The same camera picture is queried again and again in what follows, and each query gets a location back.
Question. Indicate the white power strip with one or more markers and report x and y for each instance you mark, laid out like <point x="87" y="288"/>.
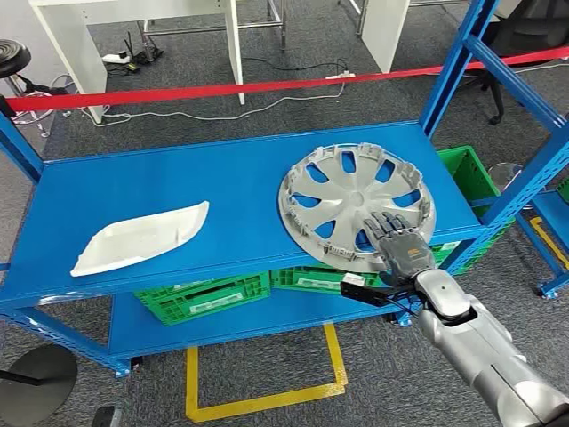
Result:
<point x="339" y="75"/>
<point x="115" y="58"/>

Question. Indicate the blue metal shelf rack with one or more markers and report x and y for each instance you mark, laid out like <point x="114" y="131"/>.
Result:
<point x="555" y="209"/>
<point x="177" y="194"/>

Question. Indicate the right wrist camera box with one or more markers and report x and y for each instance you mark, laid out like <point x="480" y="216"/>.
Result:
<point x="360" y="293"/>

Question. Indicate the chrome stanchion base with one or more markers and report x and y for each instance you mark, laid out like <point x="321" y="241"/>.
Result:
<point x="502" y="177"/>

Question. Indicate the steel tube frame table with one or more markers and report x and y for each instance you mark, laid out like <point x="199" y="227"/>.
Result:
<point x="213" y="28"/>

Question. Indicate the silver wheel cover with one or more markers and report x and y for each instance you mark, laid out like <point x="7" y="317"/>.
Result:
<point x="351" y="197"/>

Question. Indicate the grey robot bracket plate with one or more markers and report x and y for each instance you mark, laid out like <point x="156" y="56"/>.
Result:
<point x="106" y="417"/>

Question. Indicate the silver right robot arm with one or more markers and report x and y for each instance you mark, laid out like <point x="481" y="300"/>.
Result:
<point x="480" y="348"/>

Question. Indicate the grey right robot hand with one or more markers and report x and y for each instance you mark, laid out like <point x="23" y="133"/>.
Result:
<point x="402" y="250"/>

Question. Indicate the white desk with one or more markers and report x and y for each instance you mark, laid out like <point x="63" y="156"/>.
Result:
<point x="66" y="41"/>
<point x="384" y="29"/>

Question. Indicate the red barrier belt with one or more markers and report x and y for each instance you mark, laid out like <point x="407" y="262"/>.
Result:
<point x="177" y="93"/>

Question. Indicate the black stanchion base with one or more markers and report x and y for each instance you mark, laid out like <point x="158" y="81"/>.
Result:
<point x="40" y="389"/>

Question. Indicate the black router with antennas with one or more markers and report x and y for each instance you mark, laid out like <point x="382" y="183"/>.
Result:
<point x="142" y="58"/>

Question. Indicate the black office chair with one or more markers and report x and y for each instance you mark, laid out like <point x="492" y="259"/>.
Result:
<point x="533" y="29"/>

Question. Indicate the white plastic trim part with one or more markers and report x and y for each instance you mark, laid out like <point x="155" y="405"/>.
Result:
<point x="133" y="238"/>

